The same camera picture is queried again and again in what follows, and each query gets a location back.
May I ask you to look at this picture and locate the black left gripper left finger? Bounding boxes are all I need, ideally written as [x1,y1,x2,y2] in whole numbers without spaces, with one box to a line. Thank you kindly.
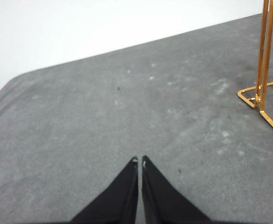
[70,155,139,224]

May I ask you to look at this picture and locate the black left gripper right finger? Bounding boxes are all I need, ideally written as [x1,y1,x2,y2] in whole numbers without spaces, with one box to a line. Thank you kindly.
[141,155,213,224]

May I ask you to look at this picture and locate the gold wire cup holder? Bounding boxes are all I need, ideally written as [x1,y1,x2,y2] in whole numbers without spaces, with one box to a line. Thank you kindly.
[237,0,273,140]

